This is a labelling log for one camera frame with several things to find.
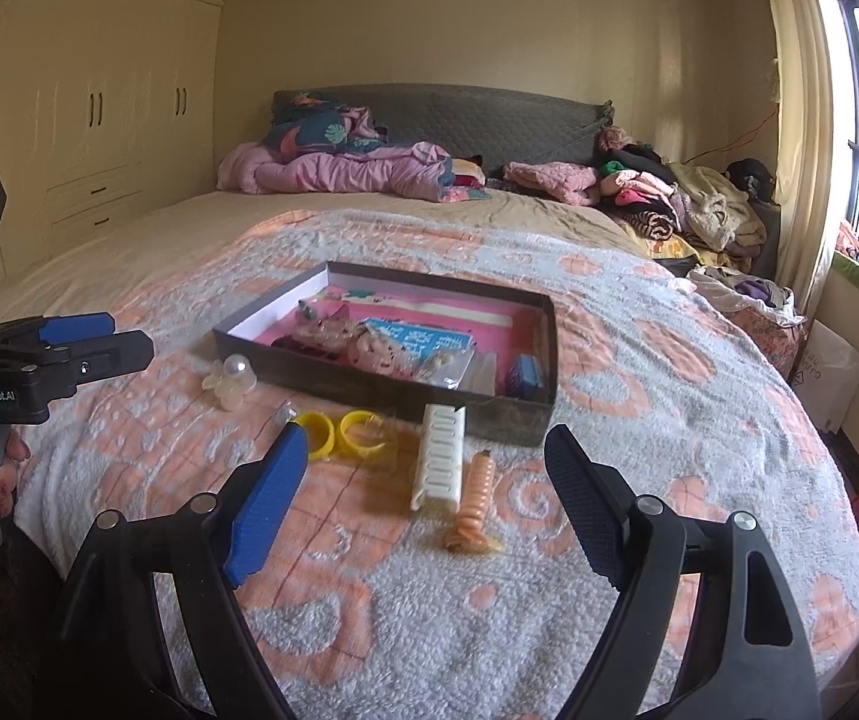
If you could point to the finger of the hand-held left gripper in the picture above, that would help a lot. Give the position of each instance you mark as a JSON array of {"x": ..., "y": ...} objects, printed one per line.
[
  {"x": 73, "y": 328},
  {"x": 111, "y": 360}
]

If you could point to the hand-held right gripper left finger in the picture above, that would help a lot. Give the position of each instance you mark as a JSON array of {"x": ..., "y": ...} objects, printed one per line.
[{"x": 268, "y": 502}]

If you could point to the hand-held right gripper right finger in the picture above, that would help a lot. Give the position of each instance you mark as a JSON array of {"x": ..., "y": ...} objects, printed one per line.
[{"x": 587, "y": 502}]

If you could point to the maroon hair claw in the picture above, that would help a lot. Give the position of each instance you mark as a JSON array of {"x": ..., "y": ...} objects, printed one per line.
[{"x": 309, "y": 349}]

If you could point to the dark shallow cardboard box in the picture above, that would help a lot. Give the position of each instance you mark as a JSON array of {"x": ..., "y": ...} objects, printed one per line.
[{"x": 399, "y": 397}]

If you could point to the clear plastic packet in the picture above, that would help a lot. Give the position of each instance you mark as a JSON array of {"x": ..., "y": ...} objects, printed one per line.
[{"x": 467, "y": 371}]

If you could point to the pink mesh bow hair clip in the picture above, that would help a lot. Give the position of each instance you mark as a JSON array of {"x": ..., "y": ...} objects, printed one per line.
[{"x": 377, "y": 349}]

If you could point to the pearl flower hair clip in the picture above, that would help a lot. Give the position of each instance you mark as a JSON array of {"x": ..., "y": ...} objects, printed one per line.
[{"x": 234, "y": 371}]

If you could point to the bed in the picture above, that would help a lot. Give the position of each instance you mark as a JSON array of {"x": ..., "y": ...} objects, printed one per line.
[{"x": 174, "y": 240}]

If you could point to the small blue box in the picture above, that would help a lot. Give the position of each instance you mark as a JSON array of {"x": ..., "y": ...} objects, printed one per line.
[{"x": 527, "y": 375}]

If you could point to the orange and white fleece blanket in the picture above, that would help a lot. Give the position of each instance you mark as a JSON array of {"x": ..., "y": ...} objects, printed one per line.
[{"x": 624, "y": 360}]

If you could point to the white hair claw clip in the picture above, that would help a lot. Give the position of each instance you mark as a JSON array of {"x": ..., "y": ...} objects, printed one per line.
[{"x": 441, "y": 465}]

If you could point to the pink book with blue label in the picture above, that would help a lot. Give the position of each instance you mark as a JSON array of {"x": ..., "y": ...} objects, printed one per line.
[{"x": 418, "y": 334}]

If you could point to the cream wardrobe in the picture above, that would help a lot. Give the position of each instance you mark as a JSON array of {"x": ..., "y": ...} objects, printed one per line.
[{"x": 84, "y": 90}]

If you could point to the crumpled clothes heap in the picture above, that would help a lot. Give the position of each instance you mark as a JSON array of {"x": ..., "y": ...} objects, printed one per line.
[{"x": 744, "y": 292}]

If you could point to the white paper bag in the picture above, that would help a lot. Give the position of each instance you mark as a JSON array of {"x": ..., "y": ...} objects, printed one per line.
[{"x": 827, "y": 375}]

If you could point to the pink quilt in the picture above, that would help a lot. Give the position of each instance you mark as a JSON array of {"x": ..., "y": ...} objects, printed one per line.
[{"x": 324, "y": 172}]

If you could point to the dark floral pillow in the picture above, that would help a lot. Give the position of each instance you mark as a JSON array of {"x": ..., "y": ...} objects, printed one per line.
[{"x": 317, "y": 127}]

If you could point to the pile of clothes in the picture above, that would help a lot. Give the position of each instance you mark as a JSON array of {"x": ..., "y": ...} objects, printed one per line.
[{"x": 699, "y": 202}]

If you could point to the pink fuzzy garment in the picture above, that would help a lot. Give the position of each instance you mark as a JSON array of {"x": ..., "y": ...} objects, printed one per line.
[{"x": 549, "y": 180}]

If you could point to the black bag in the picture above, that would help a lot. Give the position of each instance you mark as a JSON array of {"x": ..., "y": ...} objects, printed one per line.
[{"x": 750, "y": 176}]

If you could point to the grey quilted headboard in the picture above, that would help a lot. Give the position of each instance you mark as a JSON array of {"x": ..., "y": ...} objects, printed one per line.
[{"x": 489, "y": 120}]

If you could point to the cream curtain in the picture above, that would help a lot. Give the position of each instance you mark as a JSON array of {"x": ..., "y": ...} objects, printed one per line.
[{"x": 804, "y": 127}]

